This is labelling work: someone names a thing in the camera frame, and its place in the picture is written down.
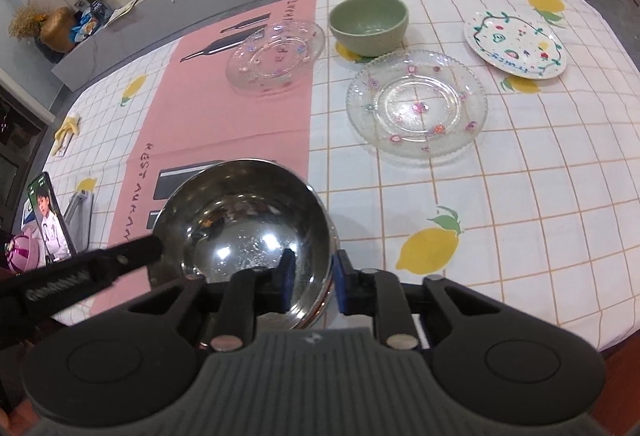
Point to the pink ball toy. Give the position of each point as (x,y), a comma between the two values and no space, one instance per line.
(22,253)

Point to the blue snack bag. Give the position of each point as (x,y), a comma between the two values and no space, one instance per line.
(87,23)

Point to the grey phone stand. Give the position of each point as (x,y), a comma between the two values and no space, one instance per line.
(80,216)

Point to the brown vase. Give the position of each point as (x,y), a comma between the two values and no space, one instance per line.
(57,30)

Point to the paper sheets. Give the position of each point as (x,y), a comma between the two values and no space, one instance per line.
(122,11)

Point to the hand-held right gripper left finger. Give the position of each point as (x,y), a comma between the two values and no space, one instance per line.
(287,278)

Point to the dried yellow flowers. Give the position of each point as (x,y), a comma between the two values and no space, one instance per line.
(27,18)

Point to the beaded rim floral glass plate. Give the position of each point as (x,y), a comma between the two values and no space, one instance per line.
(415,106)

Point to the pink printed cloth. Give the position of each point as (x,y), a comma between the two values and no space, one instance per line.
(225,116)

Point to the smartphone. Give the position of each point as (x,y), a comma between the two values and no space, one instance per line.
(47,216)

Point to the white painted ceramic plate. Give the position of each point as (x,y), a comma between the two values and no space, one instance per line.
(515,43)

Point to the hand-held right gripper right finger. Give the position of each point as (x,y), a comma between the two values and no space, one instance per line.
(343,283)

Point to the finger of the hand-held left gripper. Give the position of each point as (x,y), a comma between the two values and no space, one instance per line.
(132,256)

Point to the dark cabinet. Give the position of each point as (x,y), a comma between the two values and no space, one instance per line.
(20,141)

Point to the green ceramic bowl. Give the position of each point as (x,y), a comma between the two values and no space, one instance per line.
(367,16)

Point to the lemon print checked tablecloth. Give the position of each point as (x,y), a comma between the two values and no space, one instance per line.
(525,166)

